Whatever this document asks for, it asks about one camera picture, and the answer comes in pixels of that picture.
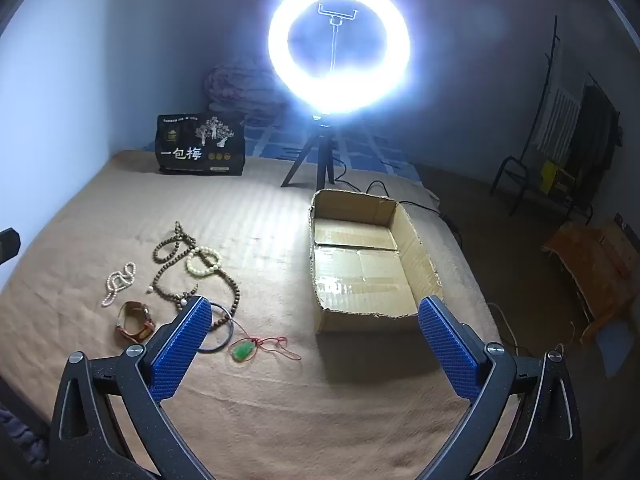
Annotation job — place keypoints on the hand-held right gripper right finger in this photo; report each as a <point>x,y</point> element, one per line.
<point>450,355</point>

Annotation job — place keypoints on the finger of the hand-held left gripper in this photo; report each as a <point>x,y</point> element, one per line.
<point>7,245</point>

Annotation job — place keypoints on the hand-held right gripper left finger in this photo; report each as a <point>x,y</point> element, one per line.
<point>180,350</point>

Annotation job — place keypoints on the dark bangle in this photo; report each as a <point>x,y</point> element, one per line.
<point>231,330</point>

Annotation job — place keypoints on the orange cardboard box on floor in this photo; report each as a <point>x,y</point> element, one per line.
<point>595,270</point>

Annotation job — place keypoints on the grey fuzzy cloth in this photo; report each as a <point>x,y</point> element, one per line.
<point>15,430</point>

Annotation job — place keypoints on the black metal chair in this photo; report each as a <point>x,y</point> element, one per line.
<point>520,167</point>

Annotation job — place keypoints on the black printed bag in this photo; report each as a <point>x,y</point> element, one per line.
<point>200,145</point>

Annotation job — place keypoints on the yellow box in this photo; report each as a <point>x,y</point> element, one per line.
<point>555,177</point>

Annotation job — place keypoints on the blue patterned mat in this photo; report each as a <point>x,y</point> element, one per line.
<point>270,146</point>

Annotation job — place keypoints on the black tripod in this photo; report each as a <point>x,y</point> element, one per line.
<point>320,132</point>

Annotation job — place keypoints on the white radiator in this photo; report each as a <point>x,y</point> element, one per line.
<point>557,120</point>

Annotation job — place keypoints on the rolled quilt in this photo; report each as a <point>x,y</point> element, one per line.
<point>235,90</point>

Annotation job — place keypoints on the hanging dark clothes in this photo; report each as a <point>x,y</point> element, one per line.
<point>600,130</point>

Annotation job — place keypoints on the coat rack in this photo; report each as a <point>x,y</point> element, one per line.
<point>550,70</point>

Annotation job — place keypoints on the phone holder clamp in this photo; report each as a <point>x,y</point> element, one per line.
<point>334,20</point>

